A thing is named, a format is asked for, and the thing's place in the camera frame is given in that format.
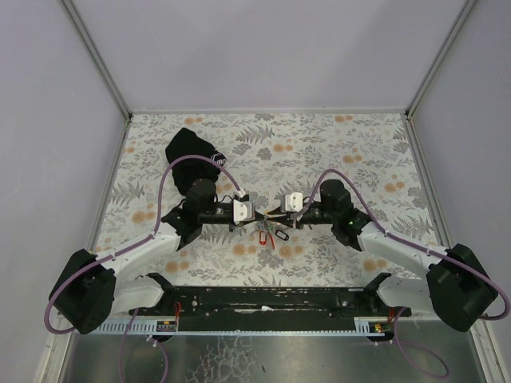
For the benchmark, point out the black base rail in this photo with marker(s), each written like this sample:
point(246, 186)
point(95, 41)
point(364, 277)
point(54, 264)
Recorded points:
point(268, 309)

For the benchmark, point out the floral table mat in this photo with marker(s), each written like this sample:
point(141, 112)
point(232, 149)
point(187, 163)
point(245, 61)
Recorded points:
point(270, 155)

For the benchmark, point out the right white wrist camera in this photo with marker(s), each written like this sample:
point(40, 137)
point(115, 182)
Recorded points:
point(291, 202)

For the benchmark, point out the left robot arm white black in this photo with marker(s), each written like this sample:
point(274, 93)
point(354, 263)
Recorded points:
point(93, 286)

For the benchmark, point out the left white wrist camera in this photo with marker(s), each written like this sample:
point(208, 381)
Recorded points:
point(243, 209)

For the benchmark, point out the grey slotted cable duct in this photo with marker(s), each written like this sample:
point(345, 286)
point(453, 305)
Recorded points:
point(139, 326)

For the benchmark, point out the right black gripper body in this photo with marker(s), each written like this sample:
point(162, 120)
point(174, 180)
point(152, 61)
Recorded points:
point(292, 217)

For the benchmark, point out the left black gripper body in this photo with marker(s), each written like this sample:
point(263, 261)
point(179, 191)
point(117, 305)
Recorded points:
point(225, 213)

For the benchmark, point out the black drawstring bag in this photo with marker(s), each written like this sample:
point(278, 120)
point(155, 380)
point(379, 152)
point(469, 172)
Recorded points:
point(186, 143)

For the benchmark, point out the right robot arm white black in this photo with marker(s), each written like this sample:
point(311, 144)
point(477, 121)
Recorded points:
point(449, 282)

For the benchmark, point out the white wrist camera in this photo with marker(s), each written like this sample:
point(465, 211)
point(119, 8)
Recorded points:
point(243, 209)
point(291, 202)

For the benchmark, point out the key bunch with coloured tags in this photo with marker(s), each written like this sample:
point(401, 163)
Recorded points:
point(268, 232)

